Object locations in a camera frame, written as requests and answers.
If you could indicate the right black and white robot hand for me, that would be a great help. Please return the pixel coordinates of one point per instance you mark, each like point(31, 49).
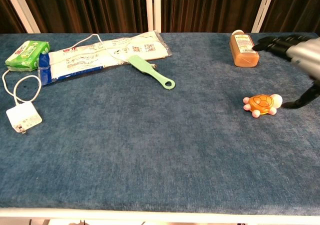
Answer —
point(303, 52)

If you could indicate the orange and pink turtle toy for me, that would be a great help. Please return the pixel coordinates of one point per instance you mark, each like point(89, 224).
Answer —
point(261, 103)

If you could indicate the dark brown curtain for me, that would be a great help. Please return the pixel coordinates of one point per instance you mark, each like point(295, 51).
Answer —
point(87, 7)
point(297, 7)
point(10, 17)
point(207, 7)

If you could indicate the brown drink bottle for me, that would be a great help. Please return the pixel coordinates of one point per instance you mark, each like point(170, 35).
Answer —
point(243, 52)

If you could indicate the light green plastic brush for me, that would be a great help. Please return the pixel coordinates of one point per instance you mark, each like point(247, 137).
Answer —
point(145, 67)

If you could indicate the blue fabric table cover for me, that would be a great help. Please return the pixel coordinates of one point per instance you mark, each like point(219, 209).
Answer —
point(150, 140)

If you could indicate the white and blue plastic bag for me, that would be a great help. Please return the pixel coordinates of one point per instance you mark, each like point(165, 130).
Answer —
point(95, 57)

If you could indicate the green wrapped packet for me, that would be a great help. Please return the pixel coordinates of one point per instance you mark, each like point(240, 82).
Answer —
point(27, 55)

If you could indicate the white power adapter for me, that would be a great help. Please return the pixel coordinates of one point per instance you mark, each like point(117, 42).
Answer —
point(23, 117)

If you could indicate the white frame post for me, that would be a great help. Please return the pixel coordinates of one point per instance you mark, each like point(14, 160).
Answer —
point(23, 10)
point(153, 7)
point(263, 10)

